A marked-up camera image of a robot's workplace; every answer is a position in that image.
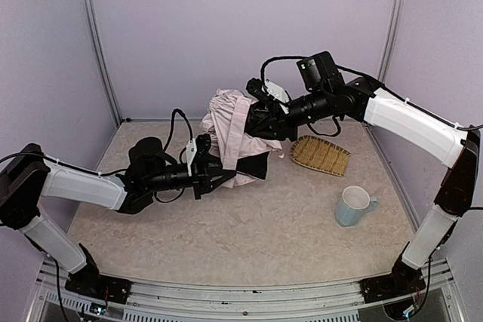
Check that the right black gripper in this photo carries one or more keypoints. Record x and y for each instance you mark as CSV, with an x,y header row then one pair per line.
x,y
277,120

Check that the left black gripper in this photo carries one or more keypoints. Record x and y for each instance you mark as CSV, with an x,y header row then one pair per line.
x,y
201,178

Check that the pink and black folding umbrella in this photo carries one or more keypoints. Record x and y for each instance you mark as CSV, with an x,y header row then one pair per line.
x,y
225,122

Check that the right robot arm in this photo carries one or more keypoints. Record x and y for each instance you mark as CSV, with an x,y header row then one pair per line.
x,y
367,100

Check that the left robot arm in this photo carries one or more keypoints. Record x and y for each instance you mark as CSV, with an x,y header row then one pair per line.
x,y
31,175

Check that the woven bamboo tray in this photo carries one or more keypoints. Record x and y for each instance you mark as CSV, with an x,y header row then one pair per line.
x,y
321,155

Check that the light blue ceramic mug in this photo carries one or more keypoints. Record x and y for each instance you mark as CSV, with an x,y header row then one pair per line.
x,y
353,204

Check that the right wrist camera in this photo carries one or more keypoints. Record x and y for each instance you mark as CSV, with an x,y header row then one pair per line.
x,y
268,92

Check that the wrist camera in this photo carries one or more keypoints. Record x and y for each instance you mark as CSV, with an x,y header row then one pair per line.
x,y
268,92
195,149

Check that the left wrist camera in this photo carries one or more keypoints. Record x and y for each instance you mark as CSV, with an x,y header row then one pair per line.
x,y
195,149

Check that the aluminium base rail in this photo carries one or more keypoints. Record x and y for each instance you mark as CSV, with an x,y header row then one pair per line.
x,y
436,298

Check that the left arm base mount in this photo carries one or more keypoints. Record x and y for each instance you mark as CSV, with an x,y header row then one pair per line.
x,y
99,286

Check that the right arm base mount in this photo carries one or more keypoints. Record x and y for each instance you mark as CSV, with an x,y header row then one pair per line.
x,y
387,286

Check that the left aluminium frame post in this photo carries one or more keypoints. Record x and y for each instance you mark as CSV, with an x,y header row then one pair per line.
x,y
101,62

